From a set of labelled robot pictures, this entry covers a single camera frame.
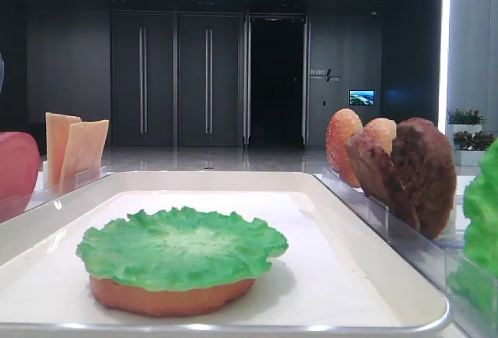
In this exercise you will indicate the orange bottom bun slice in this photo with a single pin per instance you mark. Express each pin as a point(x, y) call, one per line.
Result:
point(167, 303)

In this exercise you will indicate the open glass doorway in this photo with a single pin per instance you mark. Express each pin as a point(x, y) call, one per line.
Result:
point(275, 82)

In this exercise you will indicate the rear orange cheese slice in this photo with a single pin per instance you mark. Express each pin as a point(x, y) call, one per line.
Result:
point(57, 130)

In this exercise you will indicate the dark double door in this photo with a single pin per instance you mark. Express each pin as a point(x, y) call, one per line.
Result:
point(175, 79)

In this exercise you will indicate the clear acrylic food rack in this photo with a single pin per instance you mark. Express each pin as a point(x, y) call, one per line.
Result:
point(434, 259)
point(19, 204)

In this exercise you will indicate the green lettuce leaf in holder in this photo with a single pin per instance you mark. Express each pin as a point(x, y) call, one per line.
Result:
point(478, 213)

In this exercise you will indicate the rear orange bread bun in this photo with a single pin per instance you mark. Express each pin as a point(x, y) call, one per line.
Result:
point(342, 125)

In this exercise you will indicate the small wall display screen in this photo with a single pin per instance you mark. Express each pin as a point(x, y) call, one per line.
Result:
point(361, 98)

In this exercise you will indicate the red tomato slice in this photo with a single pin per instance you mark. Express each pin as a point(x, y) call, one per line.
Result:
point(20, 161)

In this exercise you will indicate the clear acrylic left food rack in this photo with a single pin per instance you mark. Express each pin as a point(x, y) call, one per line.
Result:
point(19, 204)

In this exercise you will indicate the green lettuce leaf on bun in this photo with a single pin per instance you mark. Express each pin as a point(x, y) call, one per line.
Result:
point(180, 249)

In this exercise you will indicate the white planter with plants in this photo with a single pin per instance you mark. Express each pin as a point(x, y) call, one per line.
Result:
point(469, 140)

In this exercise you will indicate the right brown meat patty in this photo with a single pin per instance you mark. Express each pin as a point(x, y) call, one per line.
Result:
point(424, 160)

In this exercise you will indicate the orange bread bun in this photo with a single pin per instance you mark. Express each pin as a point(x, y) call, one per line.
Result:
point(383, 130)
point(342, 125)

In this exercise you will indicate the clear acrylic right food rack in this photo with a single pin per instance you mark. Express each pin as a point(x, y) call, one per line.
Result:
point(434, 259)

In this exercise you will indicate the brown meat patty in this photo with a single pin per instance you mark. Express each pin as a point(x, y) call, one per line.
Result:
point(424, 160)
point(378, 177)

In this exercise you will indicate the front orange bread bun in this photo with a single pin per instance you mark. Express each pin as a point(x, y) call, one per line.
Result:
point(383, 130)

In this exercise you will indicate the white rectangular tray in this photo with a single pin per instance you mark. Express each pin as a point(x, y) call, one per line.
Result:
point(337, 278)

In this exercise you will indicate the left brown meat patty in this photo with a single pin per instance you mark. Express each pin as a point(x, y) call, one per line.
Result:
point(378, 177)

